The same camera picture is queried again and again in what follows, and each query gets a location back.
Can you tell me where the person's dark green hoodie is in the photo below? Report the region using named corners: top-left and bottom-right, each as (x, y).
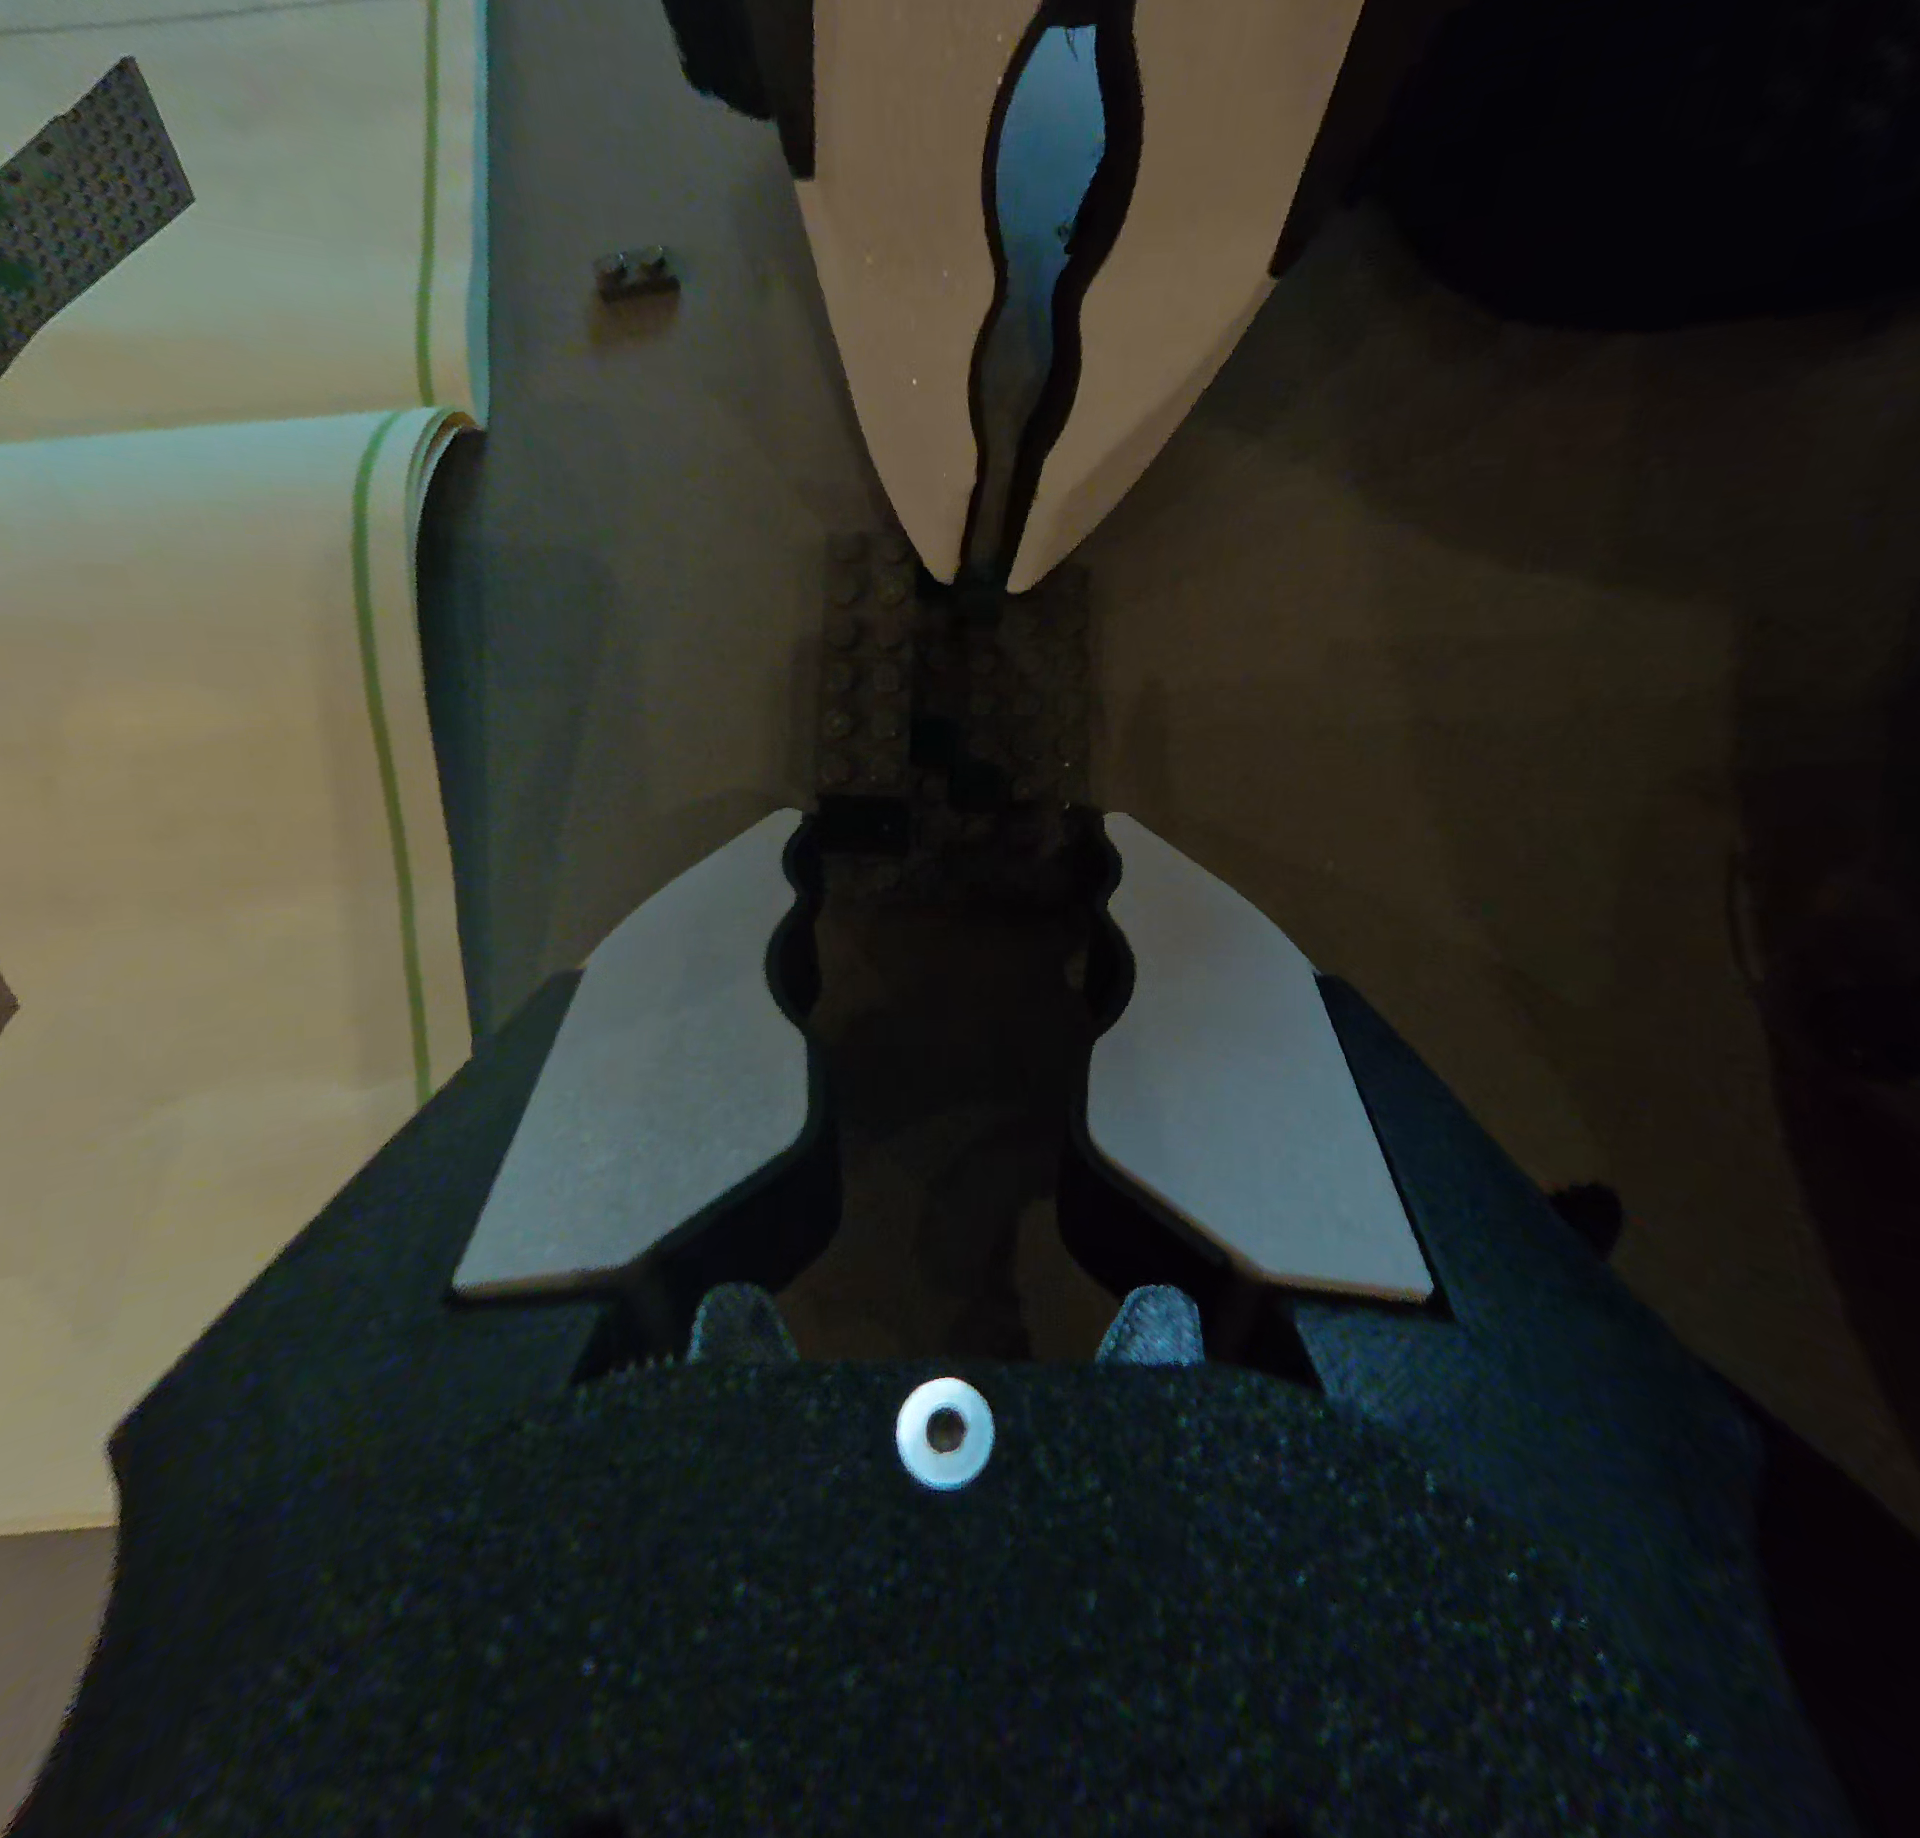
top-left (1710, 756), bottom-right (1920, 1838)

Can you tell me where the grey studded building plate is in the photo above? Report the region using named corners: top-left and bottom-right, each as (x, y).
top-left (809, 529), bottom-right (1097, 902)

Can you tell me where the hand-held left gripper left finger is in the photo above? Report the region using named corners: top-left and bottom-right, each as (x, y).
top-left (452, 806), bottom-right (845, 1330)

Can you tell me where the open instruction booklet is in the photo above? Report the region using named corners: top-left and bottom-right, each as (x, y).
top-left (0, 0), bottom-right (488, 1538)

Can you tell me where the black textured cushion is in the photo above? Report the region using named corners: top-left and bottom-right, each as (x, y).
top-left (1371, 0), bottom-right (1920, 331)

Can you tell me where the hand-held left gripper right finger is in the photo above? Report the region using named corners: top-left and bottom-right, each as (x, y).
top-left (1058, 813), bottom-right (1436, 1337)

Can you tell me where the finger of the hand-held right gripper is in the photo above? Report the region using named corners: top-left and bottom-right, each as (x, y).
top-left (791, 0), bottom-right (1053, 583)
top-left (1004, 0), bottom-right (1391, 597)

